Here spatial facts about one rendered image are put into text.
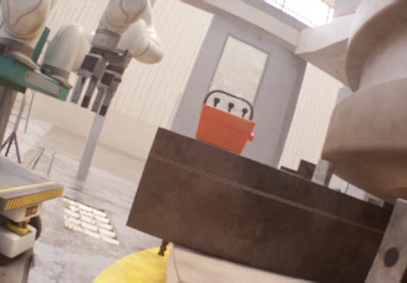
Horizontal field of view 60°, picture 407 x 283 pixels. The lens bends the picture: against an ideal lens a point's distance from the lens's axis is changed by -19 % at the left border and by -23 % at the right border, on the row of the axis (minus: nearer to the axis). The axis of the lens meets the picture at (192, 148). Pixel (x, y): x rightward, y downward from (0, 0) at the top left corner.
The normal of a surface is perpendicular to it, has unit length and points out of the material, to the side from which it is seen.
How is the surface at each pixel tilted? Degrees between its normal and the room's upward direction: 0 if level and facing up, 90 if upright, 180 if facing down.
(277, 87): 90
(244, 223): 90
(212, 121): 97
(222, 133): 97
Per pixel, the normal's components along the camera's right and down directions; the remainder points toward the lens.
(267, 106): 0.29, 0.09
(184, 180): -0.01, -0.02
